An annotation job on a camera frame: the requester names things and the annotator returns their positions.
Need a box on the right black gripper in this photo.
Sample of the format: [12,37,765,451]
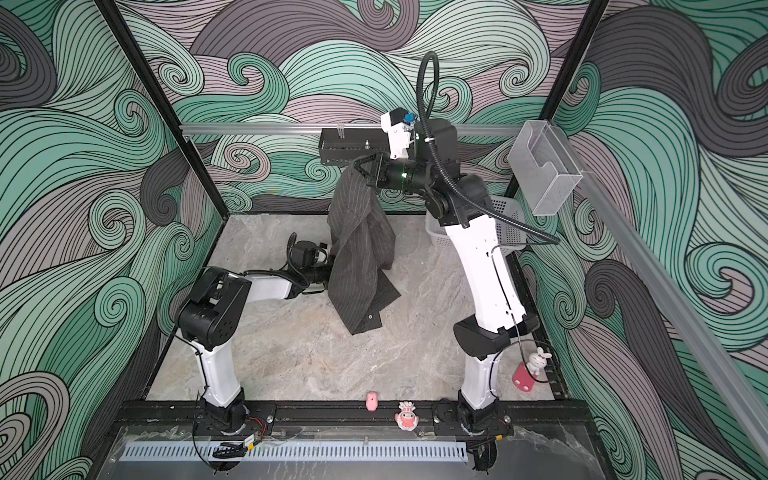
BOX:
[363,146,449,197]

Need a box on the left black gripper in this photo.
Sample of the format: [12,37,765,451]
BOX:
[303,252,360,291]

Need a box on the dark grey striped shirt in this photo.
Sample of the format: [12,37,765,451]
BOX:
[327,167,400,335]

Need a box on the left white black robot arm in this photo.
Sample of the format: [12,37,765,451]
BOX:
[177,234,333,432]

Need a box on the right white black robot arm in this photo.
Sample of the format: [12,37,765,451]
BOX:
[354,108,533,432]

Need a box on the small pink front toy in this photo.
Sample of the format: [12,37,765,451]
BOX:
[365,391,379,412]

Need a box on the white plastic mesh basket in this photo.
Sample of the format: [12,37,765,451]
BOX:
[425,195,527,255]

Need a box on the pink white doll figure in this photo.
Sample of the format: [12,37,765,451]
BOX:
[395,401,419,432]

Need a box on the white bunny on pink stand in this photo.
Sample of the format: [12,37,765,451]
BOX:
[513,347,553,392]

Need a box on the black perforated wall shelf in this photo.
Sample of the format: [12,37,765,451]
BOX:
[318,127,389,166]

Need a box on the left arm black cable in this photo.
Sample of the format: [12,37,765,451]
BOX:
[285,232,313,283]

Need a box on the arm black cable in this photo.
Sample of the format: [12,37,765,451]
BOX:
[417,51,560,246]
[285,232,313,283]

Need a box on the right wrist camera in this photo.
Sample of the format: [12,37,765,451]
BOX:
[381,108,416,160]

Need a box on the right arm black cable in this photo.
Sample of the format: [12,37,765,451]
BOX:
[417,51,560,246]

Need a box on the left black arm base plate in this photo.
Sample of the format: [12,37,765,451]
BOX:
[195,401,276,437]

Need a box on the clear plastic wall holder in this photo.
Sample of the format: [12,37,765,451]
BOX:
[507,120,583,217]

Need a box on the aluminium rear rail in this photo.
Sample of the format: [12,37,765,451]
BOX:
[179,122,522,137]

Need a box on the aluminium rail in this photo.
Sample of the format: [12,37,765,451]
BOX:
[179,122,522,137]
[561,125,767,455]

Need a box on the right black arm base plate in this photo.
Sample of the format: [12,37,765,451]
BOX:
[432,399,512,438]

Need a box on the white slotted cable duct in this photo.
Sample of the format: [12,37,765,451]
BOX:
[118,440,469,463]

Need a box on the aluminium right rail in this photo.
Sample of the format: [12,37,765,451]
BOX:
[561,125,767,455]

